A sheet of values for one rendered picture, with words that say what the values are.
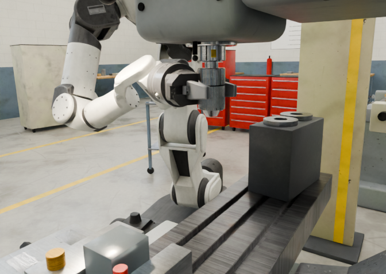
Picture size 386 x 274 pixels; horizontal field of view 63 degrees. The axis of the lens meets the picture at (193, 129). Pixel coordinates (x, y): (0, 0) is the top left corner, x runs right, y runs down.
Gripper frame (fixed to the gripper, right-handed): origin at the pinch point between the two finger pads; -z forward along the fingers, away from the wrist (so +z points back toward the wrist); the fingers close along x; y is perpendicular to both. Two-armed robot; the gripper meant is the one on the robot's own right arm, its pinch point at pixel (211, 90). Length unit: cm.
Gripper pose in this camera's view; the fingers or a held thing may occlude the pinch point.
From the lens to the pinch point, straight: 55.0
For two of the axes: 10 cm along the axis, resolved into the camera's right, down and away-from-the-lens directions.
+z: -5.2, -1.9, 8.3
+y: 0.1, 9.7, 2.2
